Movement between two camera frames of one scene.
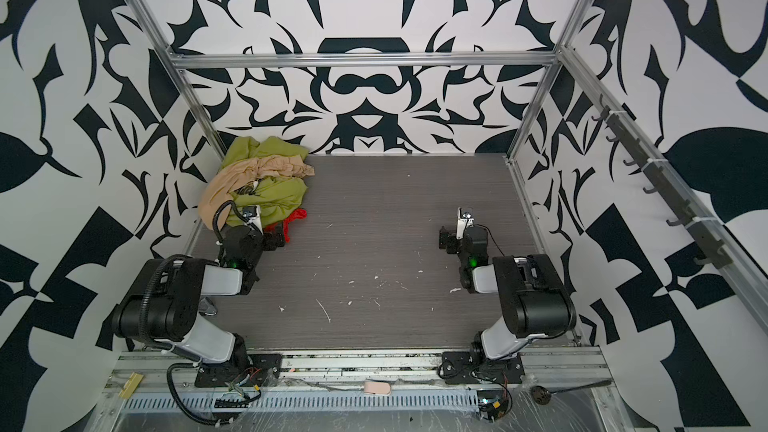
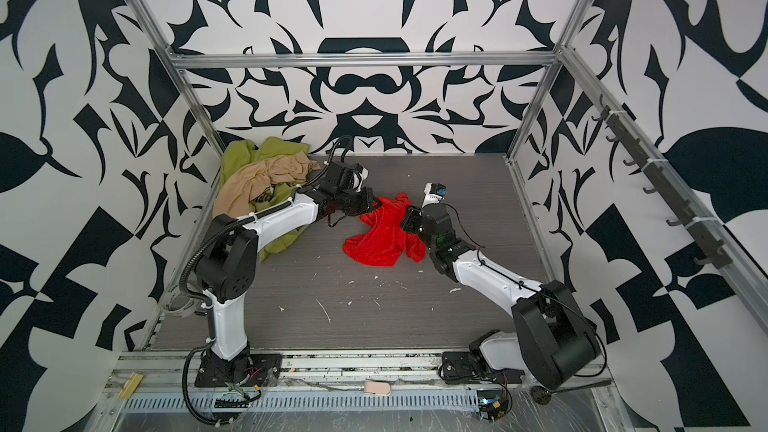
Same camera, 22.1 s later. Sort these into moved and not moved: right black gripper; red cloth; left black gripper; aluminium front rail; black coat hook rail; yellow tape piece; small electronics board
Moved: right black gripper; red cloth; left black gripper
Not moved: black coat hook rail; aluminium front rail; yellow tape piece; small electronics board
